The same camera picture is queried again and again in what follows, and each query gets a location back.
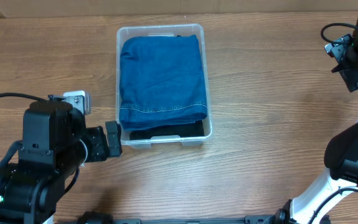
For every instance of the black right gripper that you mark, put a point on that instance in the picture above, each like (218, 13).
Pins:
(347, 64)

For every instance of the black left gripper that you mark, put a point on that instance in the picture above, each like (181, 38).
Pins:
(101, 151)

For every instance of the blue denim cloth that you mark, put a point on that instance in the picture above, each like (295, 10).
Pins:
(162, 82)

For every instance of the black cloth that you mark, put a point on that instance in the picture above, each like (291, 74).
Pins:
(182, 130)

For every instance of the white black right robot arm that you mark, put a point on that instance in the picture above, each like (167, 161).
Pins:
(340, 176)

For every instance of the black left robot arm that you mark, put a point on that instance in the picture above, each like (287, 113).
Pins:
(42, 167)

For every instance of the clear plastic storage bin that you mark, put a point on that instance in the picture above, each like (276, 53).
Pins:
(173, 30)

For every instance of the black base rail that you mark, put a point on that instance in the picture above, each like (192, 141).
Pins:
(103, 218)

